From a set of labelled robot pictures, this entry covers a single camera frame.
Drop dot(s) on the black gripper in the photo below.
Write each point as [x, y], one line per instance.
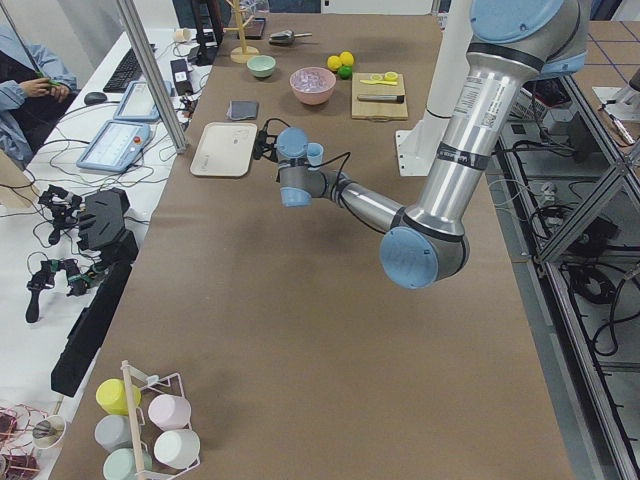
[270, 153]

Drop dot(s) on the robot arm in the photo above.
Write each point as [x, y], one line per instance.
[621, 105]
[511, 43]

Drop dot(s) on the light blue plastic cup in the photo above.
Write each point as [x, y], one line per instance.
[315, 153]

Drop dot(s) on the pink bowl of ice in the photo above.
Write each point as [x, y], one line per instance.
[313, 85]

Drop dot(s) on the metal ice scoop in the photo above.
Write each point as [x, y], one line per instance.
[286, 37]

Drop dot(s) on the paper cup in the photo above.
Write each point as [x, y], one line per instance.
[182, 35]

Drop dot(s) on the pink cup on rack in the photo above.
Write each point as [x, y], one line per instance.
[169, 412]

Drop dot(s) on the yellow cup on rack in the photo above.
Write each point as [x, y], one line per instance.
[111, 397]

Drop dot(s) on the white cup on rack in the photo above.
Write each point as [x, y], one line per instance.
[177, 449]

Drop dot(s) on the grey cup on rack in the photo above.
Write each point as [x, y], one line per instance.
[113, 432]

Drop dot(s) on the green cup on rack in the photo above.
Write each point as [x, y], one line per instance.
[120, 465]

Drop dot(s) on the cream rabbit tray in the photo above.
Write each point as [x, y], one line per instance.
[224, 150]

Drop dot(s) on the green bowl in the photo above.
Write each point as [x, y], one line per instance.
[261, 66]

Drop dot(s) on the wooden glass stand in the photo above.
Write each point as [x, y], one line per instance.
[243, 17]

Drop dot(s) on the wooden cutting board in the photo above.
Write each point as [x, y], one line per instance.
[377, 111]

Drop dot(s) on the yellow lemon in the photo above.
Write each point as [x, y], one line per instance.
[347, 58]
[334, 63]

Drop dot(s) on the green lime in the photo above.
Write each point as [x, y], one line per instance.
[345, 72]

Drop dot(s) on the far teach pendant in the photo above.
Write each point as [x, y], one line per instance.
[137, 104]

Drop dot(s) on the teach pendant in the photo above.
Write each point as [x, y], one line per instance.
[137, 104]
[115, 147]

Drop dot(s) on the yellow plastic knife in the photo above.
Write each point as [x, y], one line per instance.
[378, 82]

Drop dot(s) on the near teach pendant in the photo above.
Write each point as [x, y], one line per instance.
[115, 147]

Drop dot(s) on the black keyboard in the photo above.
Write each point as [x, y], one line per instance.
[127, 71]

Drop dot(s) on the black computer mouse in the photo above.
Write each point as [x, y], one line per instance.
[95, 98]

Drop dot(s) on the black gripper stand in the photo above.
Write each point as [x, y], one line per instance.
[101, 229]

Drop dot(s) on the person in blue coat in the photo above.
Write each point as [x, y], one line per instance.
[37, 88]

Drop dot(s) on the aluminium frame post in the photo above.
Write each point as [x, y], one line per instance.
[141, 47]

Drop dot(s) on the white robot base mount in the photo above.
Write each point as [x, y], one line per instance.
[416, 149]

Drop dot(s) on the white wire cup rack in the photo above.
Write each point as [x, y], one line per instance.
[141, 389]

